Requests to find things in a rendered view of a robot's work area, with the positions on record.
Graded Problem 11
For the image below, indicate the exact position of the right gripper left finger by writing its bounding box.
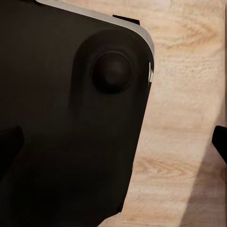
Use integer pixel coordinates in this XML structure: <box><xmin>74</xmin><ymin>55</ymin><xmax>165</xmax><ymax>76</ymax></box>
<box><xmin>0</xmin><ymin>126</ymin><xmax>25</xmax><ymax>182</ymax></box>

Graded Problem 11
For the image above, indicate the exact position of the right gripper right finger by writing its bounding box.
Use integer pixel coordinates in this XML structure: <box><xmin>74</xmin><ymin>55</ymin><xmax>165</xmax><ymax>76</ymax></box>
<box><xmin>212</xmin><ymin>125</ymin><xmax>227</xmax><ymax>164</ymax></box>

